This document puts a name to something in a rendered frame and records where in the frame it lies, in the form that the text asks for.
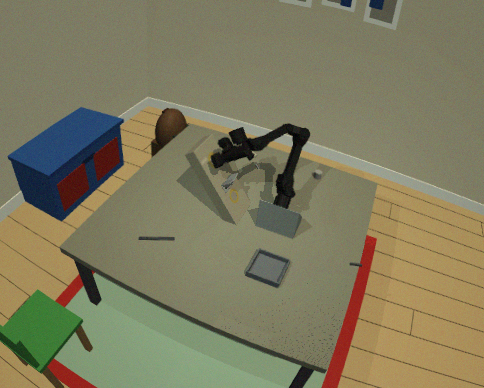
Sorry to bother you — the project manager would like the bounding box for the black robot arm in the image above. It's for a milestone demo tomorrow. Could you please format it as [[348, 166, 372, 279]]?
[[217, 124, 310, 209]]

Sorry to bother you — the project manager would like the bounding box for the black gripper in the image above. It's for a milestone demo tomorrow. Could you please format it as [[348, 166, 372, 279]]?
[[210, 145, 239, 168]]

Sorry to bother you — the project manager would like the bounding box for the dark grey panel with square hole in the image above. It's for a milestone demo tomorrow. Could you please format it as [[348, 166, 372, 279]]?
[[185, 134, 251, 225]]

